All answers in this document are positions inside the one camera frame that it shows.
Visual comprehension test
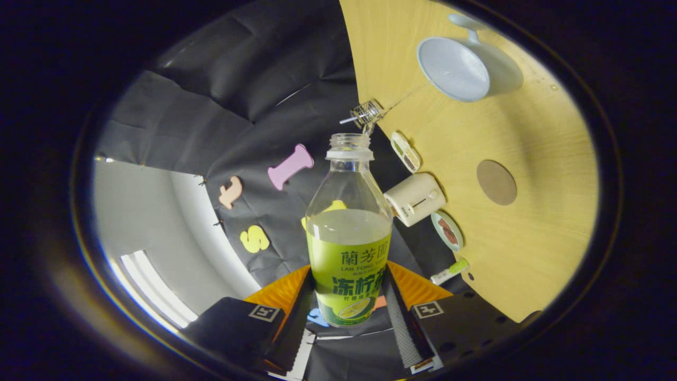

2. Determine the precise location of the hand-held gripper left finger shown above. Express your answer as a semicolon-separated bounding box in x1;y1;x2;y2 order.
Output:
182;265;316;374

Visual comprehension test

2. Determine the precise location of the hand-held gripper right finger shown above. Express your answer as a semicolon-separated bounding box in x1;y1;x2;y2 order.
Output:
382;261;540;371

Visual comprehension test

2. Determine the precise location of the green label juice bottle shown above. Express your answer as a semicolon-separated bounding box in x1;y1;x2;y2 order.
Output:
306;133;393;328

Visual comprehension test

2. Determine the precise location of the round brown coaster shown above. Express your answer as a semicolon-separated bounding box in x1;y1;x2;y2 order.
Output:
477;160;518;206

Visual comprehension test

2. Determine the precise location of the white cup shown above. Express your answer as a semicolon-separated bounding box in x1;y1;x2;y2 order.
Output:
416;13;524;103

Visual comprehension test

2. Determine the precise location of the small white green bottle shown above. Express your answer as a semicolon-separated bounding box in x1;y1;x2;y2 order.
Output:
430;258;470;286

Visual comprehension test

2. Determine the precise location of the pale green plate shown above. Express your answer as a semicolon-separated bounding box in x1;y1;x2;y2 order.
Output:
431;211;464;252

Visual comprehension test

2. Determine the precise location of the white toaster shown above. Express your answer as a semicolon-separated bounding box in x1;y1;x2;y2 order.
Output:
384;173;446;228

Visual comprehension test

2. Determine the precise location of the large ceiling light panel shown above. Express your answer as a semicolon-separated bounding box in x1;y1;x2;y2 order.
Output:
108;250;199;330

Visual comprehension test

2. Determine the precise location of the white divided tray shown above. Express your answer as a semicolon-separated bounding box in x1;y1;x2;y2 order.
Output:
390;131;422;174

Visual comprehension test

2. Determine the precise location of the wooden table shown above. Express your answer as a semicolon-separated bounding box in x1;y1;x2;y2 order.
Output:
338;0;600;323

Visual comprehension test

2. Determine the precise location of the wire mesh holder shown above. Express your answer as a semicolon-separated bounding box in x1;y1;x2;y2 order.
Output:
351;99;385;130

